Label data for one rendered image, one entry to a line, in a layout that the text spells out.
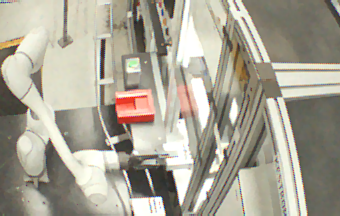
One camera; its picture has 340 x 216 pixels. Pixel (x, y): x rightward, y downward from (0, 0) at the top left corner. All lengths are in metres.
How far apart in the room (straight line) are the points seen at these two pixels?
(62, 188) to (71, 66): 1.52
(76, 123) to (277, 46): 1.59
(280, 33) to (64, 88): 2.55
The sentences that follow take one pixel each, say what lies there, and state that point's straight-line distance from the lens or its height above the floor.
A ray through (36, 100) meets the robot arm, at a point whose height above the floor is 1.36.
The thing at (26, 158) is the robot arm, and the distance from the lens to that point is 2.12.
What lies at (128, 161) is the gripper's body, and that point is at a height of 1.05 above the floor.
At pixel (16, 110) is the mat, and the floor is 0.01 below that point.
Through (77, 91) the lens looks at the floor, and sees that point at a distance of 3.42.
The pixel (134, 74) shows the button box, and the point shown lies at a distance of 2.20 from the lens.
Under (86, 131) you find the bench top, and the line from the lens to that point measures 2.42.
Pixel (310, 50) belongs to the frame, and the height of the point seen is 2.01.
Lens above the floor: 2.73
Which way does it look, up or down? 55 degrees down
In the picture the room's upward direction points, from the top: 8 degrees clockwise
